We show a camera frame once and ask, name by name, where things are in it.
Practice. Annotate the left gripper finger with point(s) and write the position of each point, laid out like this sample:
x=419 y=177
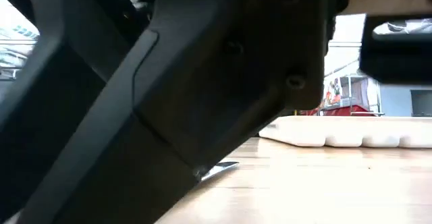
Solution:
x=219 y=82
x=44 y=122

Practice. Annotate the silver table knife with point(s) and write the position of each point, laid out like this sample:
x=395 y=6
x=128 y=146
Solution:
x=221 y=167

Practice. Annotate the white cutlery tray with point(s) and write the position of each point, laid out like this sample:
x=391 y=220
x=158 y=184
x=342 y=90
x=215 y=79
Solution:
x=354 y=131

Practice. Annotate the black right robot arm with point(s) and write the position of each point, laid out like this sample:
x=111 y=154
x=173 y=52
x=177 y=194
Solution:
x=395 y=62

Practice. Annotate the red cart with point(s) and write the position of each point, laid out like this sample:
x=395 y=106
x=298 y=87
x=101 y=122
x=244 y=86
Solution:
x=351 y=111

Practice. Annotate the grey metal rack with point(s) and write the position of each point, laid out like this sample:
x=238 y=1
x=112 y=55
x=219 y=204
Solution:
x=364 y=92

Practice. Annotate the dark background screen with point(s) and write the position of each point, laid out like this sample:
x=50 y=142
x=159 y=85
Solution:
x=422 y=102

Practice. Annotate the colourful wall poster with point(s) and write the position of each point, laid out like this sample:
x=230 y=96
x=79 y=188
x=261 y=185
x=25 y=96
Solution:
x=333 y=92

